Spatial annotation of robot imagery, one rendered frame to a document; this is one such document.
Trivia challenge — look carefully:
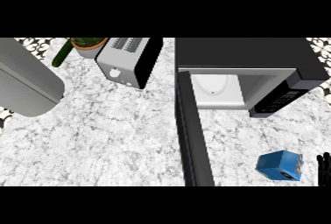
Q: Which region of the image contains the black microwave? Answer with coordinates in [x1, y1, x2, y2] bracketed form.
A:
[174, 37, 331, 119]

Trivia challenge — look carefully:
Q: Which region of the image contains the blue milk carton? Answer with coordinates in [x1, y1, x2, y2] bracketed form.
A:
[254, 150, 305, 182]

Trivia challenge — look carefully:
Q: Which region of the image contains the silver toaster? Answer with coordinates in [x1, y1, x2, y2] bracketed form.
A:
[94, 37, 163, 90]

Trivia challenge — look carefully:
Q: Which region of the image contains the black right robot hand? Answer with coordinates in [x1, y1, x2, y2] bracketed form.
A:
[314, 151, 331, 187]

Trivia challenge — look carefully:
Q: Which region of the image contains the black microwave door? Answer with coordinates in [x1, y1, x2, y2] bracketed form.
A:
[174, 70, 215, 187]

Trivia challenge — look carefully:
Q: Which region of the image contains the potted green plant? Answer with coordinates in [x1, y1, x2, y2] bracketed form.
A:
[50, 37, 109, 68]

